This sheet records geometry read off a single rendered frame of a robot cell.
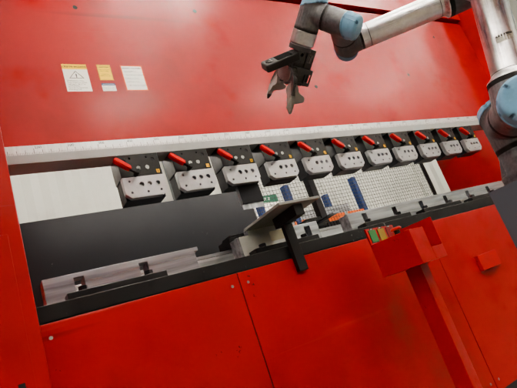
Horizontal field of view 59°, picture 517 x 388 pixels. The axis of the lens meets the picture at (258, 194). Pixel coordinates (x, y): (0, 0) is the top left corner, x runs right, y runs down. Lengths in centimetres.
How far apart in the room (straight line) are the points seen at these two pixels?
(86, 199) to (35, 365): 509
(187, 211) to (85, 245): 50
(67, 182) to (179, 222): 416
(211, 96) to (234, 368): 107
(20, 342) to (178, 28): 140
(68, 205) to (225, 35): 433
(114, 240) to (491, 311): 169
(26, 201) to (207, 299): 482
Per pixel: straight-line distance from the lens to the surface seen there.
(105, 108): 175
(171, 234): 219
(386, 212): 220
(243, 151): 186
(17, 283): 125
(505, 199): 139
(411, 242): 161
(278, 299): 156
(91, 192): 631
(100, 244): 210
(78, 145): 165
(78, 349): 133
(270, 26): 239
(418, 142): 259
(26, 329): 123
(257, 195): 183
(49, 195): 617
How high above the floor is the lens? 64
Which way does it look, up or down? 15 degrees up
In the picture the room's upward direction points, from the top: 20 degrees counter-clockwise
